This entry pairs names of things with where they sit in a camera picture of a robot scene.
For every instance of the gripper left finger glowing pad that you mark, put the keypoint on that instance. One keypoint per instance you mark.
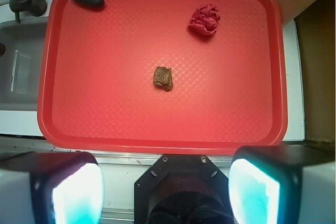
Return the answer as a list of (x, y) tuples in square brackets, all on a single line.
[(58, 187)]

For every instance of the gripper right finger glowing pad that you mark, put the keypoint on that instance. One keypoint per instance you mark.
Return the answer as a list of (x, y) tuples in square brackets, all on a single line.
[(290, 183)]

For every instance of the red plastic tray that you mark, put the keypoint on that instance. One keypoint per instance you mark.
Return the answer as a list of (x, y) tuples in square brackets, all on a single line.
[(96, 86)]

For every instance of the grey toy sink basin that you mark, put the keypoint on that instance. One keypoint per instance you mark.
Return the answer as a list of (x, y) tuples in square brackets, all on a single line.
[(21, 63)]

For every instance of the brown rock chunk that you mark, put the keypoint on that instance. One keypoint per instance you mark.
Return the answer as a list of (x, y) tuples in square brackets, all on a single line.
[(162, 78)]

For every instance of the crumpled red paper ball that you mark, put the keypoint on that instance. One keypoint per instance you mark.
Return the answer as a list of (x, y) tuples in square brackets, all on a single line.
[(205, 20)]

